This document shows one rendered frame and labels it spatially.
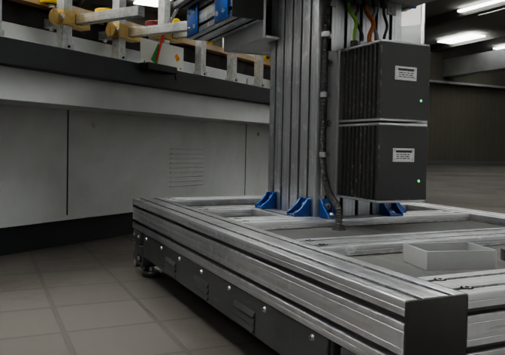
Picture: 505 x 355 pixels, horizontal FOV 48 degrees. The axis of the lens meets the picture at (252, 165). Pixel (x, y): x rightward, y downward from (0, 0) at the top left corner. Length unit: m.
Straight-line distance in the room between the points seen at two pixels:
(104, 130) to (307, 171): 1.20
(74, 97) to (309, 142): 0.94
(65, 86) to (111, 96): 0.21
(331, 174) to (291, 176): 0.12
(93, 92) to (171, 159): 0.74
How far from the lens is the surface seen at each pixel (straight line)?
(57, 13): 2.01
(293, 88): 1.48
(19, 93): 1.92
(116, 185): 2.47
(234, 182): 3.17
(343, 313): 0.76
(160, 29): 2.12
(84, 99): 2.08
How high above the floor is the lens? 0.39
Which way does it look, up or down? 2 degrees down
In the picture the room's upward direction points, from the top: 1 degrees clockwise
